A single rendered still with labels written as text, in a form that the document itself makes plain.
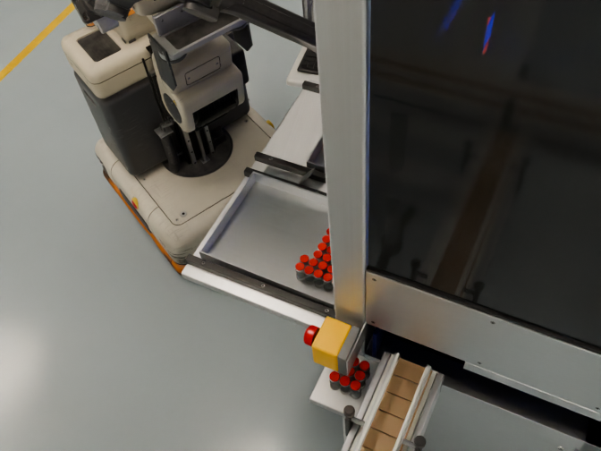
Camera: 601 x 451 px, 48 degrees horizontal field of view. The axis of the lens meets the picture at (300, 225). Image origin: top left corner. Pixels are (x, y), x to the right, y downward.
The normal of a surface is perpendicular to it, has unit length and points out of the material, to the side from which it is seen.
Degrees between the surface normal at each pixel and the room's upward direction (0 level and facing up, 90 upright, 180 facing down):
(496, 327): 90
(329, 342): 0
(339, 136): 90
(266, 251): 0
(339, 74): 90
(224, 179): 0
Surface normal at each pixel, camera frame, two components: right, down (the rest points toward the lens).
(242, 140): -0.07, -0.58
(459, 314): -0.44, 0.75
